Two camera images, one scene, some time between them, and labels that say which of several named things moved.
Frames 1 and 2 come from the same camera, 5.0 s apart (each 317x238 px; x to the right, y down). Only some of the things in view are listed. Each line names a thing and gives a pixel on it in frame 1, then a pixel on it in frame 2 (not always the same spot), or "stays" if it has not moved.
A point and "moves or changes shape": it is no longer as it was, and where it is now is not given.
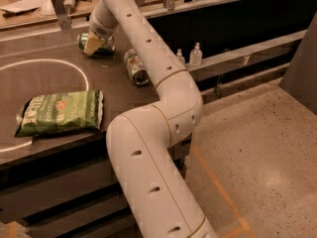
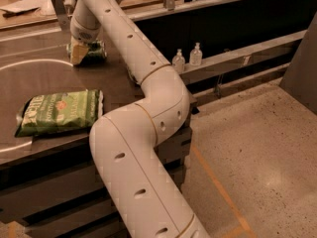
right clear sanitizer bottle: (196, 55) stays
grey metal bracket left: (59, 8) stays
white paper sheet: (35, 8) stays
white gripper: (100, 30) → (84, 35)
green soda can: (106, 49) moves or changes shape
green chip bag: (61, 112) stays
